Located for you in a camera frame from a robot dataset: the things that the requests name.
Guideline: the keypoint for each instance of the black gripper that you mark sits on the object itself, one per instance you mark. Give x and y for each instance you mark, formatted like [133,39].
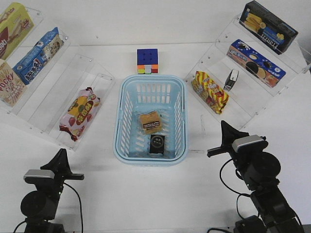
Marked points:
[59,165]
[229,135]

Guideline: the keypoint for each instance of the black tissue box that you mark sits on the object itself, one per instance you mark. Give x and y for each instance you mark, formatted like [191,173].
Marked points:
[157,144]
[231,80]

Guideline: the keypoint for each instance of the bread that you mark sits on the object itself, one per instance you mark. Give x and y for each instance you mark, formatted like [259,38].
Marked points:
[149,122]

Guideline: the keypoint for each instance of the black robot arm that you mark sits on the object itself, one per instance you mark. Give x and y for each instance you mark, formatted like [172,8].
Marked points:
[40,206]
[259,170]

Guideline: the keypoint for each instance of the black tissue box on shelf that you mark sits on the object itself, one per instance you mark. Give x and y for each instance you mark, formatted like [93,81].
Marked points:
[231,80]

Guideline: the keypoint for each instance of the light blue plastic basket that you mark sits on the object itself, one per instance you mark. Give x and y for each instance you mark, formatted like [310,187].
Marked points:
[145,93]

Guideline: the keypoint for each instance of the red yellow striped snack pack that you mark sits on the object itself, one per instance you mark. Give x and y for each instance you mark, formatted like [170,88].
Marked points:
[207,89]

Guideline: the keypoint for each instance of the pink strawberry cake pack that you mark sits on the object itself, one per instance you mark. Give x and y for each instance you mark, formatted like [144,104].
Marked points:
[80,114]

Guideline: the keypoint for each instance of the clear acrylic right shelf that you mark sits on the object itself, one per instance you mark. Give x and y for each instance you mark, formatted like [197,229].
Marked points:
[287,102]

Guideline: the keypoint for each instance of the clear acrylic shelf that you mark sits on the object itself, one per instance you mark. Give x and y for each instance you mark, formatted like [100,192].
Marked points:
[287,102]
[57,85]

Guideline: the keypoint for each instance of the clear acrylic left shelf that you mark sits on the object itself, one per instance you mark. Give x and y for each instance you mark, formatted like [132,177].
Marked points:
[57,85]

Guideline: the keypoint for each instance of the blue cookie box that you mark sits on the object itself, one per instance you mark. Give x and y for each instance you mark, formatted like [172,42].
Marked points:
[255,63]

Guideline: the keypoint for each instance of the beige Pocky box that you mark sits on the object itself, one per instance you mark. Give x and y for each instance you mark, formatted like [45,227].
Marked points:
[11,86]

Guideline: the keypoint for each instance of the multicolour puzzle cube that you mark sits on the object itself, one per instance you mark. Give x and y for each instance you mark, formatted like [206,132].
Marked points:
[147,61]

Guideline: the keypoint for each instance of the blue cookie bag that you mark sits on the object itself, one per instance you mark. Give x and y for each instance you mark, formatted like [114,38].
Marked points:
[44,50]

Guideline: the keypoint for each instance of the black yellow cracker box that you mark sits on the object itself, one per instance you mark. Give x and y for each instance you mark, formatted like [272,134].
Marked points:
[267,27]

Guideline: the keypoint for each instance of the yellow green snack box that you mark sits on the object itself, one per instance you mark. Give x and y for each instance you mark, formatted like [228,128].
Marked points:
[15,24]

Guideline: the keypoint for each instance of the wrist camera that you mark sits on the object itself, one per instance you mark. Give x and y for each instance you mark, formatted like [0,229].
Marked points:
[249,144]
[37,176]

